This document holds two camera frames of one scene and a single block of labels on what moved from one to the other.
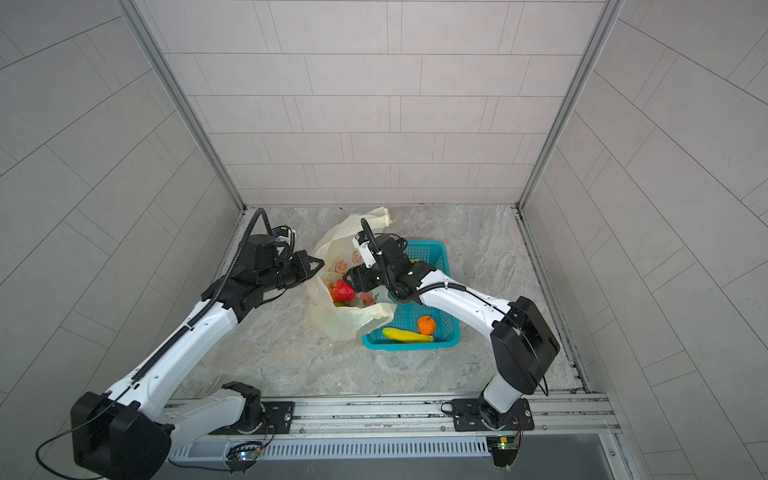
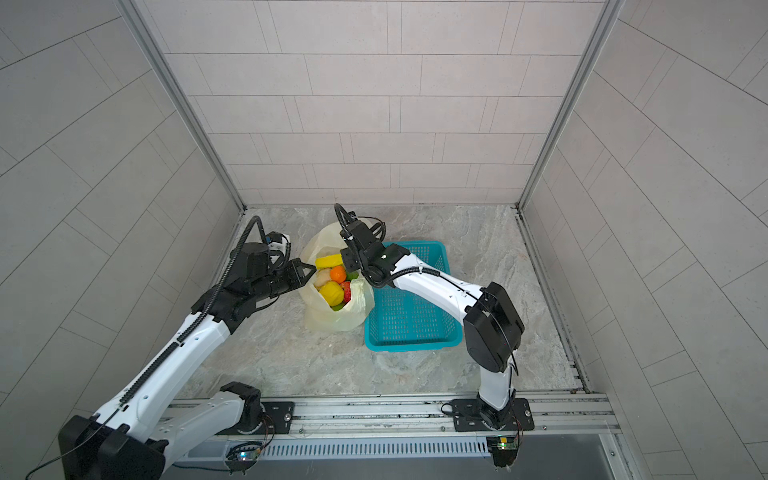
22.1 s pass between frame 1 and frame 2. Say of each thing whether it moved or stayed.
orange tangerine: moved
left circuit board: stayed
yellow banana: moved
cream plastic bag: moved
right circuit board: stayed
